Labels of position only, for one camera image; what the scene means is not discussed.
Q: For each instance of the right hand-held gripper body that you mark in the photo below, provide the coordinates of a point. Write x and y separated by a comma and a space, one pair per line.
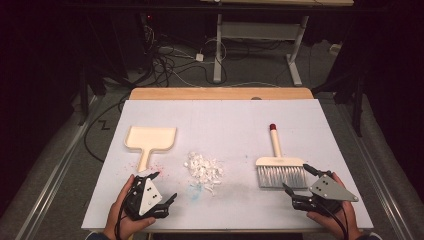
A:
330, 190

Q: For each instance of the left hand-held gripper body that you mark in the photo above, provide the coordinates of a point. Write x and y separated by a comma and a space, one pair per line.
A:
150, 196

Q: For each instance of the cream brush with red tip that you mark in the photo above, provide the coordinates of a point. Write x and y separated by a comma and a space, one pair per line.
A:
281, 171

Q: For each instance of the pile of white paper scraps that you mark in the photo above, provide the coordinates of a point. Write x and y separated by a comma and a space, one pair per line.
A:
203, 170

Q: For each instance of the person's right hand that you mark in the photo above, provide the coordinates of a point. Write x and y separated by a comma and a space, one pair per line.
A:
341, 223

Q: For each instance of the person's left hand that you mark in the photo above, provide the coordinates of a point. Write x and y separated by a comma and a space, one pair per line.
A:
121, 226

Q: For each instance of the cream plastic dustpan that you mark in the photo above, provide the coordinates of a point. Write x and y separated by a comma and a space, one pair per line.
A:
150, 137

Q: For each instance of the white board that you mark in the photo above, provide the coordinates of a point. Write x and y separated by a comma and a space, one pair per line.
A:
240, 210

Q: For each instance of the wooden table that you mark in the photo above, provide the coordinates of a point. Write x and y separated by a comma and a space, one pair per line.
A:
200, 93

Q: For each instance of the white power adapter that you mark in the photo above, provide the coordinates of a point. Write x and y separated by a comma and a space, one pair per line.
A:
199, 57

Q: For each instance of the metal floor rail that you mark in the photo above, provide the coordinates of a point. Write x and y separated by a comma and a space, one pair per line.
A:
383, 193
56, 173

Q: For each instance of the white metal desk frame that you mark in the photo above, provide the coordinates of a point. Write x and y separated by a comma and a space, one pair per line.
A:
218, 50

